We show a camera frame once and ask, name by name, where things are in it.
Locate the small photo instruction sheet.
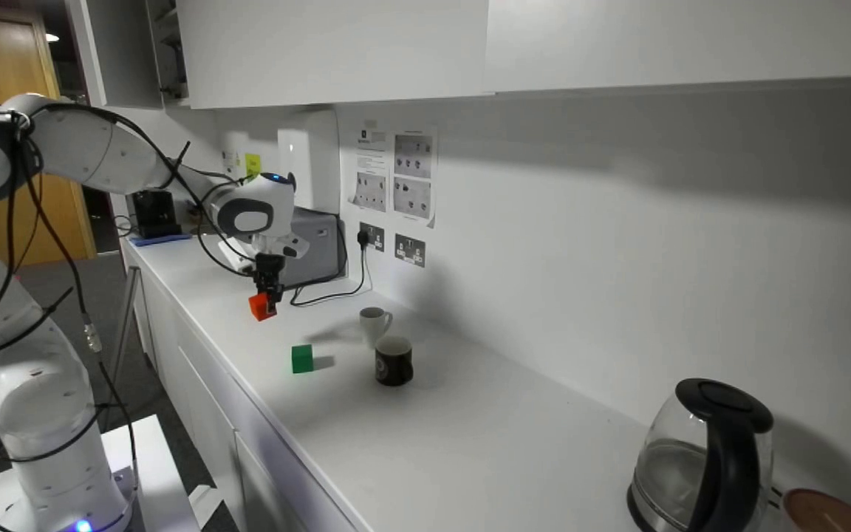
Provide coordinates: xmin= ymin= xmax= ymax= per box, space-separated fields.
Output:
xmin=391 ymin=174 xmax=437 ymax=223
xmin=391 ymin=133 xmax=437 ymax=181

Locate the yellow green labelled bottle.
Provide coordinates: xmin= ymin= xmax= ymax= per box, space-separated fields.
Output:
xmin=222 ymin=130 xmax=270 ymax=186

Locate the white base cabinet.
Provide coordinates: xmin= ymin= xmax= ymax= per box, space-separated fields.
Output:
xmin=131 ymin=257 xmax=352 ymax=532

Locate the grey microwave oven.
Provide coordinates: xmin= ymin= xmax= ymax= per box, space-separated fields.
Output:
xmin=280 ymin=208 xmax=352 ymax=294

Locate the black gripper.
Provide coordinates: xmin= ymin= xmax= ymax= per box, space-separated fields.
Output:
xmin=249 ymin=249 xmax=290 ymax=303

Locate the white mug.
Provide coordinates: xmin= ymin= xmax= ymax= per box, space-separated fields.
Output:
xmin=357 ymin=304 xmax=395 ymax=348

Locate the orange cube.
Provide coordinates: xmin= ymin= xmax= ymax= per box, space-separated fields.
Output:
xmin=245 ymin=291 xmax=280 ymax=325

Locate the black plug and cable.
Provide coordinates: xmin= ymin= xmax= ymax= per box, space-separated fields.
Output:
xmin=287 ymin=227 xmax=375 ymax=310

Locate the wide white wall cabinet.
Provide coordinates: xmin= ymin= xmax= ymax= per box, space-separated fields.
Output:
xmin=171 ymin=0 xmax=494 ymax=113

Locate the wall socket with plug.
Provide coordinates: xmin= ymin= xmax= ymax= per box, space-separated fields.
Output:
xmin=357 ymin=218 xmax=386 ymax=255

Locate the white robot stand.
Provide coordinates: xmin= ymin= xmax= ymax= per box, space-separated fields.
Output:
xmin=0 ymin=410 xmax=205 ymax=532

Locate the wall socket without plug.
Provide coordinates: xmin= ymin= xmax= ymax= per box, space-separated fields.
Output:
xmin=391 ymin=232 xmax=429 ymax=271

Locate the brown round coaster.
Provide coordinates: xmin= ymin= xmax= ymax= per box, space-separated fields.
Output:
xmin=782 ymin=484 xmax=851 ymax=532

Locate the white paper towel dispenser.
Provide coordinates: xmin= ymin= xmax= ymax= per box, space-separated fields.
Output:
xmin=276 ymin=127 xmax=317 ymax=212

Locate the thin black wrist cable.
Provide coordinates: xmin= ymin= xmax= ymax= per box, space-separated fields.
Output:
xmin=153 ymin=143 xmax=264 ymax=282

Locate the glass kettle black handle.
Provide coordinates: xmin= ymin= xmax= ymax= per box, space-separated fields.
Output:
xmin=624 ymin=375 xmax=779 ymax=532

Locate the wooden door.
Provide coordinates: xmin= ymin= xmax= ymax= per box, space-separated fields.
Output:
xmin=0 ymin=5 xmax=100 ymax=271

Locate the large printed instruction sheet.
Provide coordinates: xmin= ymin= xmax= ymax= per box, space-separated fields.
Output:
xmin=352 ymin=122 xmax=395 ymax=215

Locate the black robot cable with connector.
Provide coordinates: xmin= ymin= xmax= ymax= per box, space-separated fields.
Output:
xmin=8 ymin=127 xmax=144 ymax=477

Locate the black box appliance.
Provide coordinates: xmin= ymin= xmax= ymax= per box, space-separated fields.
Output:
xmin=131 ymin=186 xmax=193 ymax=249

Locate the black mug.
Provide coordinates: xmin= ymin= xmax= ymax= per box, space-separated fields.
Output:
xmin=373 ymin=331 xmax=416 ymax=391

